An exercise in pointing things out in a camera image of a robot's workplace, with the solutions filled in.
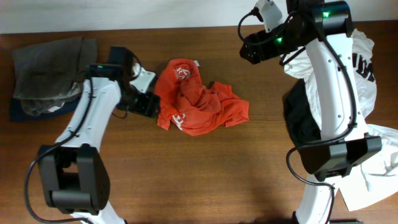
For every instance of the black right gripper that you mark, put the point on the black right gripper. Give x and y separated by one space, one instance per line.
257 44

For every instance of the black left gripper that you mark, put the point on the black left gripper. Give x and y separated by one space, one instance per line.
148 106

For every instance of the orange red printed t-shirt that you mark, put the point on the orange red printed t-shirt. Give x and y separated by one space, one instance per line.
195 109

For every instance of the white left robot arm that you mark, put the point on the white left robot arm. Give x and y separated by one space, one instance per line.
73 176

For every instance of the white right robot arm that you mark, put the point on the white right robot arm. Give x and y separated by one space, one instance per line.
324 31

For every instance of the black garment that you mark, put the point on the black garment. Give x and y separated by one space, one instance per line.
299 121

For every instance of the folded grey garment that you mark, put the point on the folded grey garment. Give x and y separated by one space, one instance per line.
50 74

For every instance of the folded navy blue garment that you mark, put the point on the folded navy blue garment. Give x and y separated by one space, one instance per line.
17 114

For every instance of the white t-shirt with black print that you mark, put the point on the white t-shirt with black print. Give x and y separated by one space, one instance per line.
376 178

